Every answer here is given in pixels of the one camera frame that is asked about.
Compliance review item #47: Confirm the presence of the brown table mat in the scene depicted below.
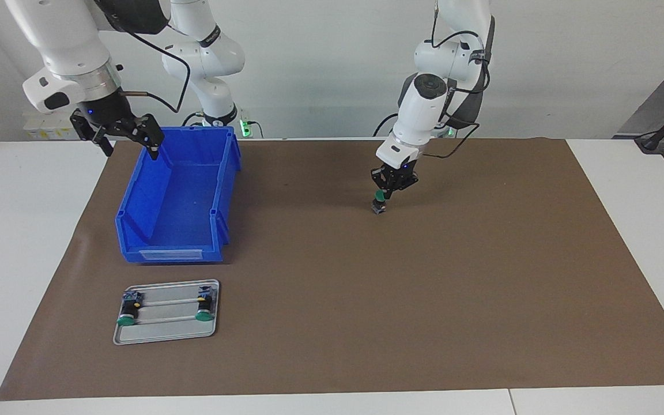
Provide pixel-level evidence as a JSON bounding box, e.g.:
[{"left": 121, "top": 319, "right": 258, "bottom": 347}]
[{"left": 0, "top": 137, "right": 664, "bottom": 401}]

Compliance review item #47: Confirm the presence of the grey metal tray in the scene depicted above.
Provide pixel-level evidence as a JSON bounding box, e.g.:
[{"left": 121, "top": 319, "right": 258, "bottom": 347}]
[{"left": 112, "top": 279, "right": 221, "bottom": 346}]

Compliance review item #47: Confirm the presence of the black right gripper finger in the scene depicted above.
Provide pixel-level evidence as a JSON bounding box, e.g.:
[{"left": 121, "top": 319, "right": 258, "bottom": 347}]
[
  {"left": 70, "top": 111, "right": 115, "bottom": 157},
  {"left": 124, "top": 114, "right": 165, "bottom": 161}
]

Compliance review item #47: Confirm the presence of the blue plastic storage bin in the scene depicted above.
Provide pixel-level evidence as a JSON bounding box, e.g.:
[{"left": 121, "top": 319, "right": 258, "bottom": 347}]
[{"left": 115, "top": 126, "right": 243, "bottom": 264}]

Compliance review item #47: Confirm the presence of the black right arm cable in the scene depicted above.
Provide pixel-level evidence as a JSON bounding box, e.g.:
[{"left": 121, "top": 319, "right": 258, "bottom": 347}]
[{"left": 123, "top": 29, "right": 192, "bottom": 110}]

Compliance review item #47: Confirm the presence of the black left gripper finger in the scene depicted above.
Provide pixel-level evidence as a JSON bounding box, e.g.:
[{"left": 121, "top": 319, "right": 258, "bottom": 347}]
[
  {"left": 388, "top": 176, "right": 420, "bottom": 199},
  {"left": 371, "top": 167, "right": 393, "bottom": 199}
]

